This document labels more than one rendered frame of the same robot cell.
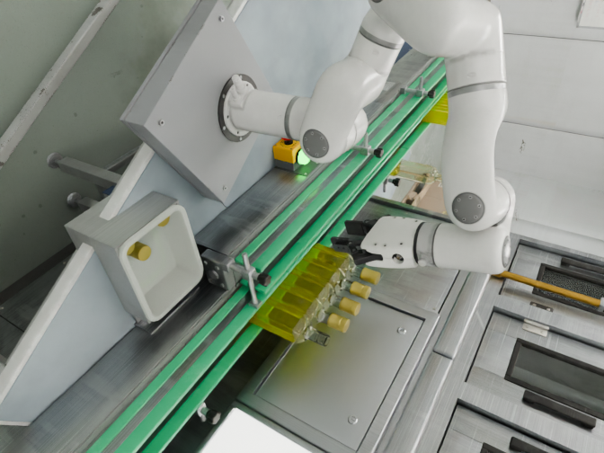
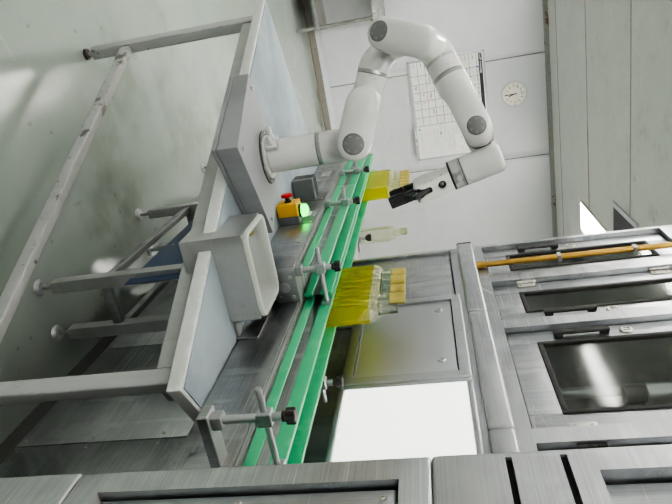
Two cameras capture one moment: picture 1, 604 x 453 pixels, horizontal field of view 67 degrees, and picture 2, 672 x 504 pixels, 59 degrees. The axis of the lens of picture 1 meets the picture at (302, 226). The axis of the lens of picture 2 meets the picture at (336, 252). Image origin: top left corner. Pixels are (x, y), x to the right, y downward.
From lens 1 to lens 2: 0.96 m
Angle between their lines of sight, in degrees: 28
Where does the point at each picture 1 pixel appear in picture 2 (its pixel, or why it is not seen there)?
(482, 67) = (450, 59)
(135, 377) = (269, 357)
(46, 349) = (201, 333)
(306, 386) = (392, 360)
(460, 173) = (465, 108)
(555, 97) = (426, 226)
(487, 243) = (491, 149)
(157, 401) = (298, 364)
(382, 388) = (449, 339)
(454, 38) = (435, 43)
